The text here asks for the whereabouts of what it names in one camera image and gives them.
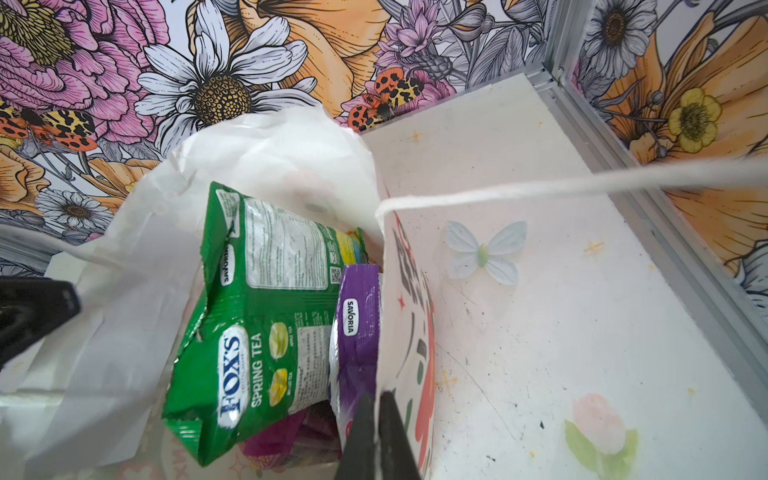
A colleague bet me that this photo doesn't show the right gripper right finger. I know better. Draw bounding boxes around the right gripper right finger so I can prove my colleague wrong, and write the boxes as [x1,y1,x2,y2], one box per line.
[378,391,420,480]

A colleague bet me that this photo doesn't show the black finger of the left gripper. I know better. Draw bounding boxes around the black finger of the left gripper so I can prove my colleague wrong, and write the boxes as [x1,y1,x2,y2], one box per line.
[1,277,81,367]

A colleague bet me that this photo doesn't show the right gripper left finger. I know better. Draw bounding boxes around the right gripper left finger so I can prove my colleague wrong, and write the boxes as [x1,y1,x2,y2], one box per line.
[334,394,377,480]

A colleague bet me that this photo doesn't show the white paper bag red flower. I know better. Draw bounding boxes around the white paper bag red flower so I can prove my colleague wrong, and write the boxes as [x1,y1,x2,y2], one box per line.
[1,103,767,479]

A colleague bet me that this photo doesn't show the purple Fox's candy bag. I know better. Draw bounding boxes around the purple Fox's candy bag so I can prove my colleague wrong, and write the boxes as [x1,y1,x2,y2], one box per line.
[329,264,381,445]

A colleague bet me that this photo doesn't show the green yellow candy bag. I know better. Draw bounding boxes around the green yellow candy bag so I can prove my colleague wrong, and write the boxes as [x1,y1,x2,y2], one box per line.
[162,183,368,466]

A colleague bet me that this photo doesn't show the purple snack packet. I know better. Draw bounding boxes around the purple snack packet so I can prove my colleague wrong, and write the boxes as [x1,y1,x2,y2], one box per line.
[240,401,341,470]

